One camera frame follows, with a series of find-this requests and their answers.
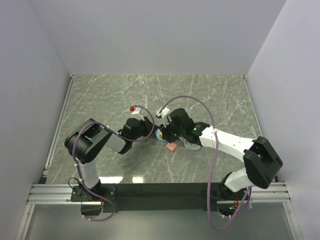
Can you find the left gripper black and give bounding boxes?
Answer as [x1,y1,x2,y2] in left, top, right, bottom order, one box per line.
[131,116,159,143]

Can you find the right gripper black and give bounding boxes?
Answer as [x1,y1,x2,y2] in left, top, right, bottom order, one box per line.
[158,116,186,144]

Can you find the round blue power strip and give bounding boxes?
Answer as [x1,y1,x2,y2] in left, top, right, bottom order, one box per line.
[154,128,166,143]

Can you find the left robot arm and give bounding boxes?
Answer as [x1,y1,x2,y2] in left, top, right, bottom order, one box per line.
[64,117,158,201]

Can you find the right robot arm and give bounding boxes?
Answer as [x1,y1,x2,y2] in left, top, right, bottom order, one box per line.
[156,108,283,200]

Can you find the pink charger plug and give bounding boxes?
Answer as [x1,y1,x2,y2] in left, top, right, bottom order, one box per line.
[166,143,178,152]

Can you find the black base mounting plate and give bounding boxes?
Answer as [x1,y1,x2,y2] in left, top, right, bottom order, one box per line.
[69,182,251,213]

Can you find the blue power strip cord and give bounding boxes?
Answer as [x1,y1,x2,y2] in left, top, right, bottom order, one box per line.
[182,138,202,151]

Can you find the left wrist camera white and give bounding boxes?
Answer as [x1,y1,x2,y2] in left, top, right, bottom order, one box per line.
[129,106,145,117]

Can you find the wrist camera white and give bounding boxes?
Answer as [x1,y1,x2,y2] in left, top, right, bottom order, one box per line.
[129,106,145,117]
[155,107,172,121]

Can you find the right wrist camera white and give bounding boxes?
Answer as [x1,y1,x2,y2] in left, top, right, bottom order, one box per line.
[155,107,172,121]

